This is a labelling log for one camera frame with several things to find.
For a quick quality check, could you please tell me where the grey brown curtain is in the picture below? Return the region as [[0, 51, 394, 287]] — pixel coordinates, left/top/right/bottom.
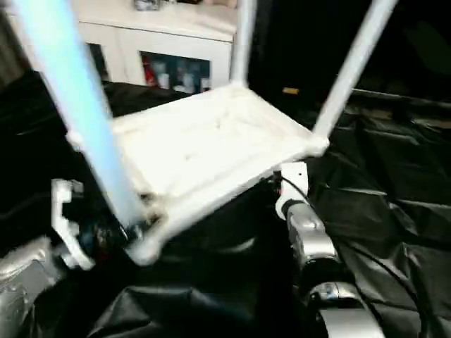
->
[[0, 13, 38, 87]]

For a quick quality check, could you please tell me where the red bottle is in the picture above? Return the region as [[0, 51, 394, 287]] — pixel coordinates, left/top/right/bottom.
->
[[142, 57, 159, 86]]

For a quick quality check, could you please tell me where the black mat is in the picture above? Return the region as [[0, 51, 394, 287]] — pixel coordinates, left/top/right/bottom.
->
[[0, 68, 451, 338]]

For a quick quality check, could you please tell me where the dark ornament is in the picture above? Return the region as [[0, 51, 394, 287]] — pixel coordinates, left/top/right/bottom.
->
[[132, 0, 166, 12]]

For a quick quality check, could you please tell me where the white plastic table top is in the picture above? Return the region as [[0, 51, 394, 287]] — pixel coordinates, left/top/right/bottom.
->
[[68, 83, 331, 268]]

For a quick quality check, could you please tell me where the dark metal bar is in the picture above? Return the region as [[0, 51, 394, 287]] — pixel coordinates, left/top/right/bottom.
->
[[350, 88, 451, 108]]

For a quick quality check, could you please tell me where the black cabinet with gold label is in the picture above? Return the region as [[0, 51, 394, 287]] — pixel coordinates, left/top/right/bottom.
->
[[245, 0, 348, 107]]

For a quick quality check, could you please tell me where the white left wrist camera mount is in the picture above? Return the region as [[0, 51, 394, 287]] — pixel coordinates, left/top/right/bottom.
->
[[50, 177, 97, 271]]

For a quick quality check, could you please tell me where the white plastic table leg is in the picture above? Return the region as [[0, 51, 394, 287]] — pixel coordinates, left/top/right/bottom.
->
[[311, 0, 402, 142], [230, 0, 257, 89], [13, 0, 142, 248]]

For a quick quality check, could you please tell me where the white sideboard cabinet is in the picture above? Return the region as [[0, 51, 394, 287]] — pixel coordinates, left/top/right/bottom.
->
[[6, 0, 237, 95]]

